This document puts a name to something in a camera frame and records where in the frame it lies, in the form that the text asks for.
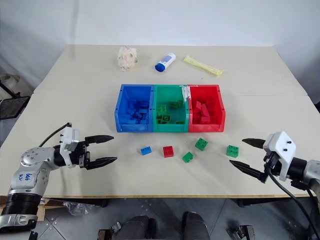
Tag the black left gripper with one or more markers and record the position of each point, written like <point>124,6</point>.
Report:
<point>83,150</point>

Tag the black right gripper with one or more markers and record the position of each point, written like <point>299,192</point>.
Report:
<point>271,162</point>

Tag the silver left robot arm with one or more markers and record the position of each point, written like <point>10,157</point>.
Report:
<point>29,160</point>

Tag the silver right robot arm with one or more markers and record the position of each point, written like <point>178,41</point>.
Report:
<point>312,170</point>

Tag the green square toy brick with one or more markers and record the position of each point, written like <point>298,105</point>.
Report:
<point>201,144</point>
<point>232,151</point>

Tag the blue plastic storage bin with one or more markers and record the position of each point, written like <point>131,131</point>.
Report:
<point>120,117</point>

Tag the small blue toy brick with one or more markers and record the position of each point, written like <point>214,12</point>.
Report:
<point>146,150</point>

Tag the red plastic storage bin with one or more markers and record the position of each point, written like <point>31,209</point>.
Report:
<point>220,112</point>

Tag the clear plastic bag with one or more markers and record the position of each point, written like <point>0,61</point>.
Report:
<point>76,208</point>

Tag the small green toy brick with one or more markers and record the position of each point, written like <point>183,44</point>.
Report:
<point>188,157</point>

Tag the long red toy brick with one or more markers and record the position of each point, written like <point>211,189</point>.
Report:
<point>205,110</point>

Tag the red square toy brick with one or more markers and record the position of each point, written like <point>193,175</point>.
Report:
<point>168,151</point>

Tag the light green toy brick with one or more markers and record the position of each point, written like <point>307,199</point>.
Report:
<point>166,118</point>
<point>161,108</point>

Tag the dark green toy brick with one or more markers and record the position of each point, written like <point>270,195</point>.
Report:
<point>180,122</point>
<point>174,105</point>

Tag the green plastic storage bin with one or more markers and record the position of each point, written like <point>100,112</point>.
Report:
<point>183,115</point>

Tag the dark rounded shape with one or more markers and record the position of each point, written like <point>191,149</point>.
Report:
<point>195,226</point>
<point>136,227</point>

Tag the black mesh basket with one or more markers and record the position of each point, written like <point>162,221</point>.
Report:
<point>13,106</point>

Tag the pale yellow tube packet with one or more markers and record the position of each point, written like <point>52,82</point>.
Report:
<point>203,65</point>

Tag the white bottle with blue cap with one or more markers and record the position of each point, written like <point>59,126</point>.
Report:
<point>165,62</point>

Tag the black stand leg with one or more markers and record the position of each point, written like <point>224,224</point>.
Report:
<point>10,90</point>

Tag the white bucket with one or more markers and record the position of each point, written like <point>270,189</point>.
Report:
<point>10,86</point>

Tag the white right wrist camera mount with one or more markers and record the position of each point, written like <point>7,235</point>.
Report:
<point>282,145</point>

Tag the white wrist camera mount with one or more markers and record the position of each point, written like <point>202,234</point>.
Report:
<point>68,138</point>
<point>282,145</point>

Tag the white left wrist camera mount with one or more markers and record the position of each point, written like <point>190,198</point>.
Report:
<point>68,138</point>

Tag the black table frame bracket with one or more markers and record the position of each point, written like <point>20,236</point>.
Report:
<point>262,202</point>

